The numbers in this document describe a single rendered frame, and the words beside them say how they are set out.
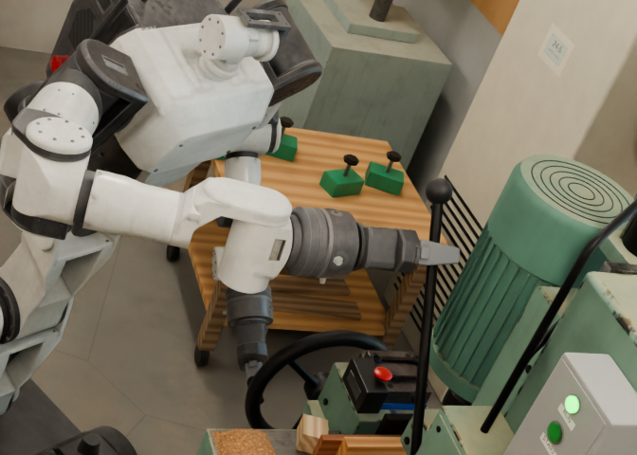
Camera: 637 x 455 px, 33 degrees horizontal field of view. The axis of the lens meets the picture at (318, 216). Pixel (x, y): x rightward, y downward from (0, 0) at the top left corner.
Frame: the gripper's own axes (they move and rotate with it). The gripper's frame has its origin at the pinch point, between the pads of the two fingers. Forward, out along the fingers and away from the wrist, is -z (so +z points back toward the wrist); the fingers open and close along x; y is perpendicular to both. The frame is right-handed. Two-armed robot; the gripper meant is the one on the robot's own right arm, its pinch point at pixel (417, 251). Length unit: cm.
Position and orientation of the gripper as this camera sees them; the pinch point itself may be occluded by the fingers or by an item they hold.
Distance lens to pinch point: 142.4
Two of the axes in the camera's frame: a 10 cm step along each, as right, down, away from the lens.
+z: -9.0, -0.9, -4.2
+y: -0.9, 10.0, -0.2
